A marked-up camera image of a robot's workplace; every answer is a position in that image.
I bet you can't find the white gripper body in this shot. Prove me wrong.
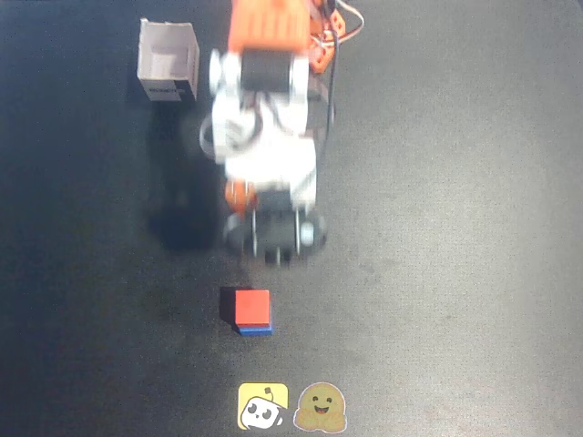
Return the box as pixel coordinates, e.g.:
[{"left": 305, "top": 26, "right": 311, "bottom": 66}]
[{"left": 199, "top": 48, "right": 321, "bottom": 211}]

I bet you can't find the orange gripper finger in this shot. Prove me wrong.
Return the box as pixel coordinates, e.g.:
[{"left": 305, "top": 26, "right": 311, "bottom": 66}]
[{"left": 223, "top": 178, "right": 257, "bottom": 214}]

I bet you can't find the red cube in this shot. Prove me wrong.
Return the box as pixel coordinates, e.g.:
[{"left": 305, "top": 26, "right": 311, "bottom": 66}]
[{"left": 234, "top": 290, "right": 271, "bottom": 329}]

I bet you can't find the blue cube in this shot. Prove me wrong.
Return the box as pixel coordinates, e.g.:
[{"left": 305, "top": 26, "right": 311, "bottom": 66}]
[{"left": 236, "top": 323, "right": 274, "bottom": 338}]

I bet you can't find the white cardboard box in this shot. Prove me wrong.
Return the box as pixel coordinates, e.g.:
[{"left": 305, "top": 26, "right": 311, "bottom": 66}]
[{"left": 136, "top": 17, "right": 202, "bottom": 104}]

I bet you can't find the yellow robot sticker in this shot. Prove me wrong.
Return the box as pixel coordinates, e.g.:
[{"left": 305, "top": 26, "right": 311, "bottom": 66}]
[{"left": 236, "top": 381, "right": 291, "bottom": 431}]

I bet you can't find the hugging face sticker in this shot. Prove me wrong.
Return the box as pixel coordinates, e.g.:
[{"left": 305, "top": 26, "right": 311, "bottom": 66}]
[{"left": 292, "top": 381, "right": 349, "bottom": 432}]

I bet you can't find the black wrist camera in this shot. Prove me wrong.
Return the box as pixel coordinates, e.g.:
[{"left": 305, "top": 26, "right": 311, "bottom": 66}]
[{"left": 221, "top": 205, "right": 330, "bottom": 269}]

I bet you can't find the black camera cable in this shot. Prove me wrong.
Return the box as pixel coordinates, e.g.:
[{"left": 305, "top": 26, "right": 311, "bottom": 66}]
[{"left": 318, "top": 26, "right": 343, "bottom": 158}]

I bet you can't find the white servo wire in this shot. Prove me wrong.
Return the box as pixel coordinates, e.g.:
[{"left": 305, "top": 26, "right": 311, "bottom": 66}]
[{"left": 335, "top": 0, "right": 366, "bottom": 43}]

